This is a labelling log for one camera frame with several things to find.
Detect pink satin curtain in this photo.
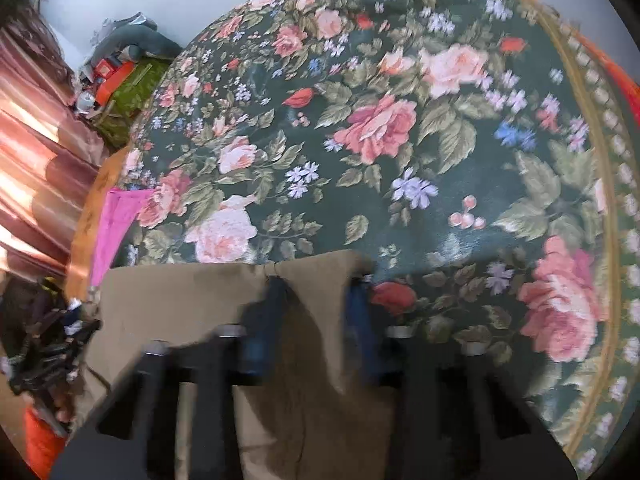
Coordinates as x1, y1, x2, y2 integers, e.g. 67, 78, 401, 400
0, 10, 111, 281

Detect person's left forearm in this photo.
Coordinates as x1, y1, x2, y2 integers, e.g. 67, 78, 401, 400
24, 405, 68, 480

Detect orange box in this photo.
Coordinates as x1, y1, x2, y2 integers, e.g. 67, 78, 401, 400
92, 57, 138, 106

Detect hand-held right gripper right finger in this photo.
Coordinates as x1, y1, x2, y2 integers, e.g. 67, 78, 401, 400
345, 272, 581, 480

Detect grey cloth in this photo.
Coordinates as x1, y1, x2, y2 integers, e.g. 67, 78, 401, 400
92, 25, 183, 61

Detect colourful fleece blanket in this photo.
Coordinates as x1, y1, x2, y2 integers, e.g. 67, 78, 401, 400
570, 25, 640, 128

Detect orange patterned mat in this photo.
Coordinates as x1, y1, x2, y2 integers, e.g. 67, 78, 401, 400
67, 147, 151, 303

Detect khaki pants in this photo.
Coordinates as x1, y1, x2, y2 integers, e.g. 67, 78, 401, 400
82, 250, 401, 480

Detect pink cloth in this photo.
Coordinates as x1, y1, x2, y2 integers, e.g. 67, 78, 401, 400
90, 187, 156, 291

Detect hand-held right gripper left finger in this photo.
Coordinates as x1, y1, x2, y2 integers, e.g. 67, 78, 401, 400
50, 275, 290, 480

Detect floral dark green bedspread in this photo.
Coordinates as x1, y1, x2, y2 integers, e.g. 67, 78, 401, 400
115, 0, 640, 476

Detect green patterned cloth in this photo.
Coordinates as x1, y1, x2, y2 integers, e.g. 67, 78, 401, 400
97, 57, 173, 148

